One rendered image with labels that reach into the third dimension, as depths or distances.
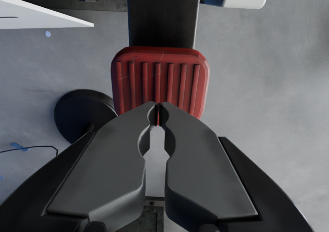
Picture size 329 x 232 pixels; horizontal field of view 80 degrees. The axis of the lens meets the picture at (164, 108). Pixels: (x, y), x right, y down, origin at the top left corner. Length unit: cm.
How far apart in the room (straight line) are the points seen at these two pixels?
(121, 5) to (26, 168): 113
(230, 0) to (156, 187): 127
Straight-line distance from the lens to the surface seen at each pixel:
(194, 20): 19
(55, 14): 66
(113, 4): 88
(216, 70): 97
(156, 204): 150
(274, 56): 104
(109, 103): 101
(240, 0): 28
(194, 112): 15
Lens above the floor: 89
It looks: 61 degrees down
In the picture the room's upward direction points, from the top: 180 degrees counter-clockwise
